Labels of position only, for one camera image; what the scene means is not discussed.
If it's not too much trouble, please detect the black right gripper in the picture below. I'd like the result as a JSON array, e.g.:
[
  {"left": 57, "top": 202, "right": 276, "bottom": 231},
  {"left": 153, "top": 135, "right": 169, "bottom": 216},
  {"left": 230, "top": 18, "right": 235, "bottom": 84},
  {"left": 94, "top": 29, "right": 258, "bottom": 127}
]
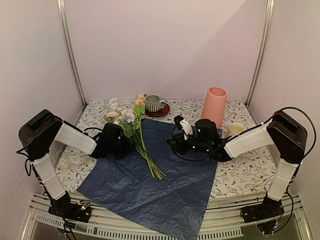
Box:
[{"left": 167, "top": 132, "right": 211, "bottom": 156}]

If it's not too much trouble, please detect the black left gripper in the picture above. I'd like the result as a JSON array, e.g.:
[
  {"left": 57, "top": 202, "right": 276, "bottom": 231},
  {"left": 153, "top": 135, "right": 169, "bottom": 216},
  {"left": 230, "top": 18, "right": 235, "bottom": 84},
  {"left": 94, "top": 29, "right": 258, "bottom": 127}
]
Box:
[{"left": 108, "top": 135, "right": 136, "bottom": 160}]

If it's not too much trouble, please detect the artificial flower bouquet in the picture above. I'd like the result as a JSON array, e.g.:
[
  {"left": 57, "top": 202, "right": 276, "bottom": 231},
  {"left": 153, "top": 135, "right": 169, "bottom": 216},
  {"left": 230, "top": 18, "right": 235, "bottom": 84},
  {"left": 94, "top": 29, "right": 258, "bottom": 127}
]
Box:
[{"left": 103, "top": 93, "right": 166, "bottom": 180}]

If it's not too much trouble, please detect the cream printed ribbon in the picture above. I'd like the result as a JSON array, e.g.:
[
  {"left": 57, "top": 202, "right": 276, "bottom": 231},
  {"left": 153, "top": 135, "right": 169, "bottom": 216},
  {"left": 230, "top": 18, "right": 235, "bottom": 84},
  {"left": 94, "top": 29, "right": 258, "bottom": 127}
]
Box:
[{"left": 56, "top": 150, "right": 83, "bottom": 172}]

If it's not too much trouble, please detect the blue wrapping paper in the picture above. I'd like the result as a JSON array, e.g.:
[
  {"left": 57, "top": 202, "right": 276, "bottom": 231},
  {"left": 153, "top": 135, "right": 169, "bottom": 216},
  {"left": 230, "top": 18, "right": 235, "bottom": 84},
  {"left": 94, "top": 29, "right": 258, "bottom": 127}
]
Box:
[{"left": 77, "top": 119, "right": 218, "bottom": 240}]

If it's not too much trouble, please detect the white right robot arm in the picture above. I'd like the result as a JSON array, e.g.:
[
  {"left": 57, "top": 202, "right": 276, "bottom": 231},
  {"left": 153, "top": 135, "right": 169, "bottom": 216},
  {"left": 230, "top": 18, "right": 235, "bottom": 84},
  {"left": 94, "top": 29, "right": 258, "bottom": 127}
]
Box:
[{"left": 166, "top": 109, "right": 308, "bottom": 218}]

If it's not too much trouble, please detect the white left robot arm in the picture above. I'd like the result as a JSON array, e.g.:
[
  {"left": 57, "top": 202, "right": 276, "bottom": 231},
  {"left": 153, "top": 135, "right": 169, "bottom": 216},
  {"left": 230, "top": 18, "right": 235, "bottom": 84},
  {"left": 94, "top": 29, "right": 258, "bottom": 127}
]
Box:
[{"left": 17, "top": 109, "right": 132, "bottom": 217}]

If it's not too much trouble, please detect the pink vase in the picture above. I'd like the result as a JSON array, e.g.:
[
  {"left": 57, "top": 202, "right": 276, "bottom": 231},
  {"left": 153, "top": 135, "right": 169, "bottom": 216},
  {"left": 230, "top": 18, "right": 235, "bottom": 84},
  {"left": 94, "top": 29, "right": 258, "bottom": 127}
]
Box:
[{"left": 200, "top": 87, "right": 227, "bottom": 129}]

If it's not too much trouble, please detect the dark red saucer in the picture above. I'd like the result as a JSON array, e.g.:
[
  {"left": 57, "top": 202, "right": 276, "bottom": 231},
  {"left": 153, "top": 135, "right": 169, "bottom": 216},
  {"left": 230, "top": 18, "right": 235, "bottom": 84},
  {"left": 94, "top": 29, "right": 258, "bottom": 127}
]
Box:
[{"left": 145, "top": 103, "right": 170, "bottom": 118}]

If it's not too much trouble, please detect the striped ceramic cup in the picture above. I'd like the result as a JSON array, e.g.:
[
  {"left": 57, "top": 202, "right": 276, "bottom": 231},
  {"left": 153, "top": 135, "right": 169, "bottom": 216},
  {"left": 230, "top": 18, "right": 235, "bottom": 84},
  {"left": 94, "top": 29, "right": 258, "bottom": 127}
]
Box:
[{"left": 145, "top": 95, "right": 166, "bottom": 112}]

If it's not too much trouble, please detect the floral tablecloth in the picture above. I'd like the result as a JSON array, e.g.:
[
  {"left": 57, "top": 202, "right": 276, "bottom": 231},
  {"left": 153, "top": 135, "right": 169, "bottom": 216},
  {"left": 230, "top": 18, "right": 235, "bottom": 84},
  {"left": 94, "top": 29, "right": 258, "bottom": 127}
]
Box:
[{"left": 54, "top": 99, "right": 276, "bottom": 199}]

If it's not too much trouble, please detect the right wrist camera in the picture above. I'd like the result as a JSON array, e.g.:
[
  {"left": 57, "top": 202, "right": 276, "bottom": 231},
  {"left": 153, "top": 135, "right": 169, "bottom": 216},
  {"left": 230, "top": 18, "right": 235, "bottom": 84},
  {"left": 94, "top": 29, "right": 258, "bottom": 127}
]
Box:
[{"left": 173, "top": 115, "right": 194, "bottom": 140}]

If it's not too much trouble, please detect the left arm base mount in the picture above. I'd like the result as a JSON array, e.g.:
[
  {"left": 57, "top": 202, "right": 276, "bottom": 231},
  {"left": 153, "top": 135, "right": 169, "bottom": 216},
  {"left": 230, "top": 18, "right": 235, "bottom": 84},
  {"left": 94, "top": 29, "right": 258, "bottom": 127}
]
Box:
[{"left": 48, "top": 197, "right": 92, "bottom": 223}]

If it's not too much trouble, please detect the aluminium front rail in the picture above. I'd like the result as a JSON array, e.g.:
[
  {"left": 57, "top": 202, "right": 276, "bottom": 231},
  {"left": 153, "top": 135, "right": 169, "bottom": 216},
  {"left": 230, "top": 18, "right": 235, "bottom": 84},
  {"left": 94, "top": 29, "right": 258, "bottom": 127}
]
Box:
[{"left": 21, "top": 192, "right": 313, "bottom": 240}]

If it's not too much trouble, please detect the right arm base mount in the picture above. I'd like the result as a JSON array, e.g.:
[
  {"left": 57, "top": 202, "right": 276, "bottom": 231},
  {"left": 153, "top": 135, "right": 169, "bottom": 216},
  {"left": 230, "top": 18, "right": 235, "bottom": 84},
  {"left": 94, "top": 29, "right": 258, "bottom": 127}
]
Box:
[{"left": 240, "top": 201, "right": 285, "bottom": 235}]

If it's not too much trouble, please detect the left aluminium frame post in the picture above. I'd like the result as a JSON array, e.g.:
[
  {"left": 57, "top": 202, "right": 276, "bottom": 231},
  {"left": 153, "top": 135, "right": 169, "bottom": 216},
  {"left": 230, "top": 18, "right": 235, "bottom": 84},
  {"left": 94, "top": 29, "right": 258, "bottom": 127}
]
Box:
[{"left": 56, "top": 0, "right": 87, "bottom": 108}]

